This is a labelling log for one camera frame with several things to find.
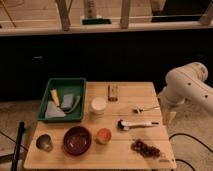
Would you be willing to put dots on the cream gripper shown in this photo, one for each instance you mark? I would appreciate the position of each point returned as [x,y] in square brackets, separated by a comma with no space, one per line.
[168,114]

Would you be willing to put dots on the silver metal fork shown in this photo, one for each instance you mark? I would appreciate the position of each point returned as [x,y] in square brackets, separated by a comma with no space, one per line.
[139,110]

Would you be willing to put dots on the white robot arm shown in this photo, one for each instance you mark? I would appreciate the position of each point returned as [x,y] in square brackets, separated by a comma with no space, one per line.
[185,82]

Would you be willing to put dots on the orange topped small cup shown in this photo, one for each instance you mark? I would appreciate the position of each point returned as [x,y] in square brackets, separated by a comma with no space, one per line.
[103,136]

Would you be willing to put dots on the white paper cup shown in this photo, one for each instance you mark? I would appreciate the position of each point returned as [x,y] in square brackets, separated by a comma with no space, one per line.
[98,105]

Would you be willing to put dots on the small metal cup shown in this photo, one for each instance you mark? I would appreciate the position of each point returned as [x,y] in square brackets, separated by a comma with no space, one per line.
[44,142]

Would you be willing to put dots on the bunch of brown grapes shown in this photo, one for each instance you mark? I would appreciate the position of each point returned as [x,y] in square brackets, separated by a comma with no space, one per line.
[145,150]

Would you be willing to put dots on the brown wooden block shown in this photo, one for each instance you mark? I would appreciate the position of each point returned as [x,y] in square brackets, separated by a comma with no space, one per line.
[112,93]

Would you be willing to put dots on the green chili pepper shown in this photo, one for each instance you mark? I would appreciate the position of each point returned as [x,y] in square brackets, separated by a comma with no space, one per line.
[77,100]

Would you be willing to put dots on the dark red bowl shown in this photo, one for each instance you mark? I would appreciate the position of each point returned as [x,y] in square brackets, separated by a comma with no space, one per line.
[77,140]

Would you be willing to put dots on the grey sponge block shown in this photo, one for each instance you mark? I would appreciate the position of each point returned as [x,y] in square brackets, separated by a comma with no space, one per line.
[67,101]

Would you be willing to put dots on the green plastic tray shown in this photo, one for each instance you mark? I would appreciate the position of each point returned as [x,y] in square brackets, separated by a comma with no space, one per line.
[75,86]

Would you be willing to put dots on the yellow tube in tray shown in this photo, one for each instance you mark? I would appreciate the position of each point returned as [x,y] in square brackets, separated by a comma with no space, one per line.
[55,97]

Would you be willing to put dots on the grey folded cloth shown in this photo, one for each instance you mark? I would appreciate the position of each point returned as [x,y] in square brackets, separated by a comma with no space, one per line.
[52,111]

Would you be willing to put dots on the green object on shelf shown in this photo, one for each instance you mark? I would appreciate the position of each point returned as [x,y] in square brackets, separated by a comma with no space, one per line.
[96,21]

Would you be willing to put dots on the black pole left of table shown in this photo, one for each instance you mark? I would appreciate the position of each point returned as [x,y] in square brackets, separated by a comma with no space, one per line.
[15,158]

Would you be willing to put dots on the white handled brush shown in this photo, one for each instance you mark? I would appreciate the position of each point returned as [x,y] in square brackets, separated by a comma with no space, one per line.
[126,125]

